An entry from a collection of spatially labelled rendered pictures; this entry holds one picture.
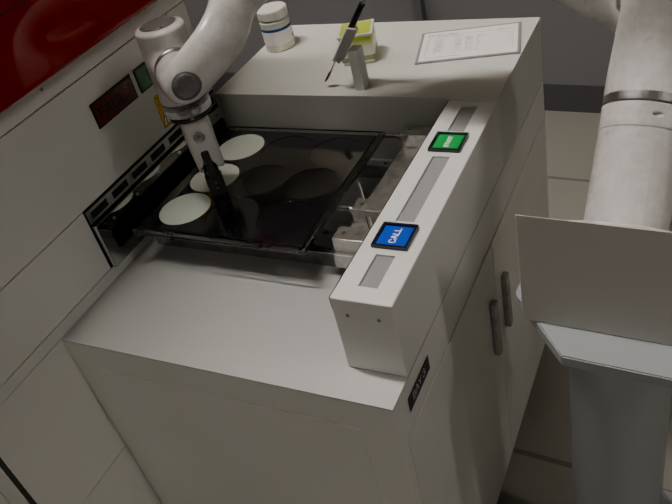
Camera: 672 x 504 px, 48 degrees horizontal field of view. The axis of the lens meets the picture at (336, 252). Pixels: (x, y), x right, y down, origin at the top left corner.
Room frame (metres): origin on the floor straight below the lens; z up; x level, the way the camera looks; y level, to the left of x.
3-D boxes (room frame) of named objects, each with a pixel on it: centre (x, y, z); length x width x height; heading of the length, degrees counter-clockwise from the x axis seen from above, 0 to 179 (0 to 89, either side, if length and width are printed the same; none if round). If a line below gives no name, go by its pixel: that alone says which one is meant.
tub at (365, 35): (1.52, -0.16, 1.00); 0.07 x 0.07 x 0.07; 75
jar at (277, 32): (1.70, 0.00, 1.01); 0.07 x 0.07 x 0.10
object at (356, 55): (1.38, -0.12, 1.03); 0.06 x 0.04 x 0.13; 57
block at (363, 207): (1.04, -0.09, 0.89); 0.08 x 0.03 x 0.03; 57
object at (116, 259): (1.34, 0.29, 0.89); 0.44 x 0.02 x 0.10; 147
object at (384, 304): (0.99, -0.16, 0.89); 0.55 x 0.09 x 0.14; 147
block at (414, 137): (1.25, -0.22, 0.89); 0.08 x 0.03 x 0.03; 57
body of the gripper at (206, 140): (1.23, 0.18, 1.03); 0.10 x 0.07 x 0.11; 8
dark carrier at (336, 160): (1.24, 0.10, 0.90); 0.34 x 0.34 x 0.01; 57
